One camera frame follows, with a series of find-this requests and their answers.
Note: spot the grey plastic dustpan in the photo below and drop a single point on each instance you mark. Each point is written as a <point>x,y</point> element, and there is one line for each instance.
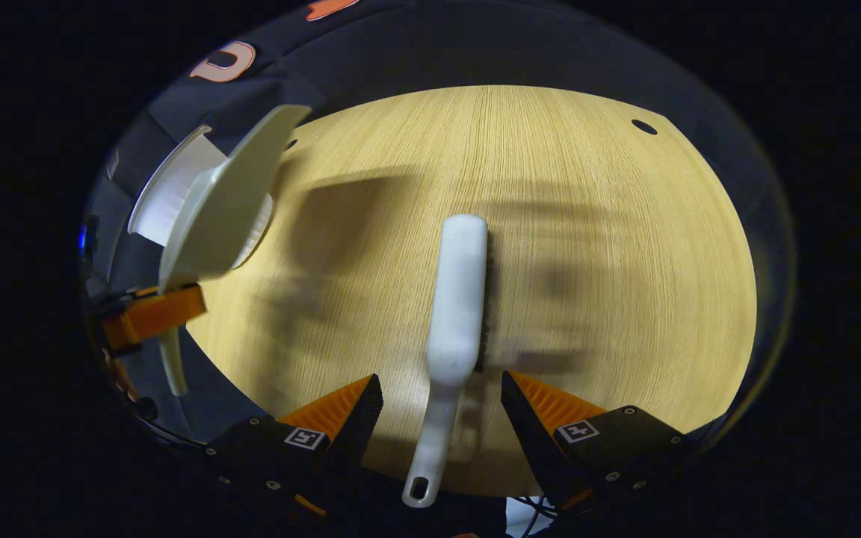
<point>229,209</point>

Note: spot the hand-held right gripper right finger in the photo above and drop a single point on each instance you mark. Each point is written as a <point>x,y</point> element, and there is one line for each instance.
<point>531,433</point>

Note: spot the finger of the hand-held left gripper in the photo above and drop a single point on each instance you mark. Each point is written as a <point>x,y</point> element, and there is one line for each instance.
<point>158,314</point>
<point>124,377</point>

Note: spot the small white broom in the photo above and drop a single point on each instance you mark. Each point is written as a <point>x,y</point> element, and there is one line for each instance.
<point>460,299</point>

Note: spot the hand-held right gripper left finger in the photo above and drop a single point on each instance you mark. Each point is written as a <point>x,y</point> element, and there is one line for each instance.
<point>341,441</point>

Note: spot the wooden desktop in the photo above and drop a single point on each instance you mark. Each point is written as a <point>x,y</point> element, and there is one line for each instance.
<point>587,224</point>

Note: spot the white ribbed garbage bin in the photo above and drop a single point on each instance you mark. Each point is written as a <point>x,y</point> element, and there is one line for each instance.
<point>169,194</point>

